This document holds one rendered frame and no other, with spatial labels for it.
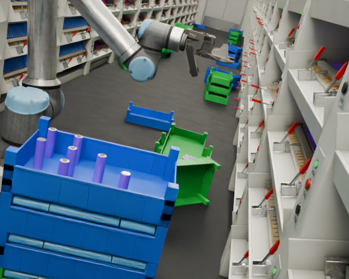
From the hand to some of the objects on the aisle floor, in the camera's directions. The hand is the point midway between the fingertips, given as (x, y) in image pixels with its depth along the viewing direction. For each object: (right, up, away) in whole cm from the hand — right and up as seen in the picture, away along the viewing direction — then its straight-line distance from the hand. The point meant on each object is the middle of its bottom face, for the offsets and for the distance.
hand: (231, 61), depth 164 cm
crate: (-18, -38, +61) cm, 74 cm away
